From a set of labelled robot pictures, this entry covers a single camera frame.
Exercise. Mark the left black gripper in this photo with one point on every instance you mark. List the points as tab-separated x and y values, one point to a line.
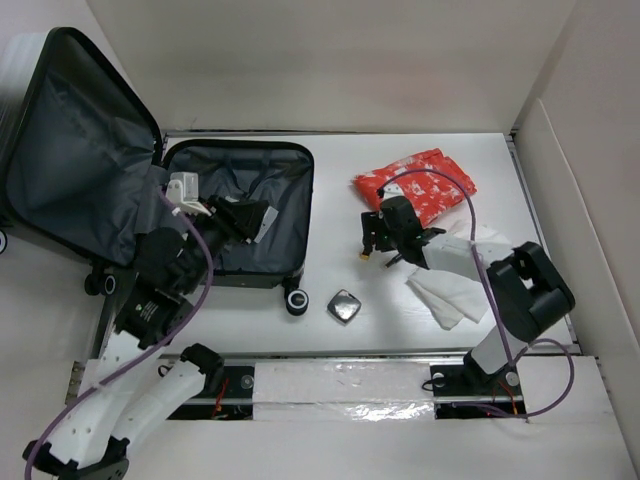
242	217

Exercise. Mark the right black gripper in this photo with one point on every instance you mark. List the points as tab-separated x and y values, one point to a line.
371	222

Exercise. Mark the clear plastic packet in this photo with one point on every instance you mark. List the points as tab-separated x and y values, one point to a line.
267	221

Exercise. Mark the black pen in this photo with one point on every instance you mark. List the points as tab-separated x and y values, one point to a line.
393	261

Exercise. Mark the black gold lipstick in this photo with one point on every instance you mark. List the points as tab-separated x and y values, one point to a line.
368	244

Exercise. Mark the red white patterned cloth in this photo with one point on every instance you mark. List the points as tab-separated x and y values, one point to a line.
431	195

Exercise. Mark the black square compact case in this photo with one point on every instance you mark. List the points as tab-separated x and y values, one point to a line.
344	306

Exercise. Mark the black suitcase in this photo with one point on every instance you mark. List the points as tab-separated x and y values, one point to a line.
81	157

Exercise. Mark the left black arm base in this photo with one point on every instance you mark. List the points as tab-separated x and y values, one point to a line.
232	401

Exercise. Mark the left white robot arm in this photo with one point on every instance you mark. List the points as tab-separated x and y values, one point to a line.
95	435

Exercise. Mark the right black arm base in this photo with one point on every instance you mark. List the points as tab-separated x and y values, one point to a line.
457	398

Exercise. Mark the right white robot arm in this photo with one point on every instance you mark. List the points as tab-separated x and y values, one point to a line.
531	297

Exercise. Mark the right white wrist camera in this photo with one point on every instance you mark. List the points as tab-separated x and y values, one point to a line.
389	190

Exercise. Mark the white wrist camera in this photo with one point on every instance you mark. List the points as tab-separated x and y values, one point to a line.
183	192
389	190

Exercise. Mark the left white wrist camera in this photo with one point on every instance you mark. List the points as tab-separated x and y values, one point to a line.
183	192

